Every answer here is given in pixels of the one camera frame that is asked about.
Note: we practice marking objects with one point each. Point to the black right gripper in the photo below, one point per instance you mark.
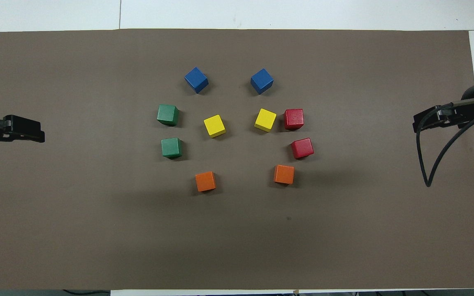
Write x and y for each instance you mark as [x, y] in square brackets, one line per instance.
[461, 115]

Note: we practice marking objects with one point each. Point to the red wooden cube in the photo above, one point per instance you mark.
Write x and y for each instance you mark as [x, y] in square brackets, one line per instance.
[302, 148]
[293, 119]

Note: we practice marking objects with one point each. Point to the green wooden cube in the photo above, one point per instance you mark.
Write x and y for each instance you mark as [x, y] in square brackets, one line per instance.
[168, 114]
[171, 147]

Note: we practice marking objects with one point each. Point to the orange wooden cube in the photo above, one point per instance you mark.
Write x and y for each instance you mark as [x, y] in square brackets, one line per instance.
[284, 174]
[205, 181]

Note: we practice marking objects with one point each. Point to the yellow wooden cube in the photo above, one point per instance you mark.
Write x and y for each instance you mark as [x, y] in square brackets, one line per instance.
[265, 120]
[214, 126]

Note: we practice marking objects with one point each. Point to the blue wooden cube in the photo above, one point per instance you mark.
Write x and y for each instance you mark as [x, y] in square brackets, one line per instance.
[196, 80]
[261, 81]

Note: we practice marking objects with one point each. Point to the brown paper table mat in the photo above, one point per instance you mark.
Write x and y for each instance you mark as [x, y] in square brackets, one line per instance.
[237, 230]

